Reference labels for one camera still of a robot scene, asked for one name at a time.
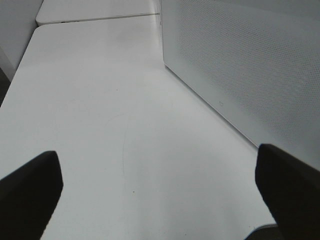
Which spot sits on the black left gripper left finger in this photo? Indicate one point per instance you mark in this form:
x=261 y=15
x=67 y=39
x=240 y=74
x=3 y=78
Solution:
x=29 y=196

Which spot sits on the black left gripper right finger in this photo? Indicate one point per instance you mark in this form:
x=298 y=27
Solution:
x=290 y=189

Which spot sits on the white microwave door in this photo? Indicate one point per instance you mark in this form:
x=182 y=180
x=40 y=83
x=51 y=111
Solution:
x=256 y=62

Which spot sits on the white back table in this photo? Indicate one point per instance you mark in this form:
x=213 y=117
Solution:
x=68 y=11

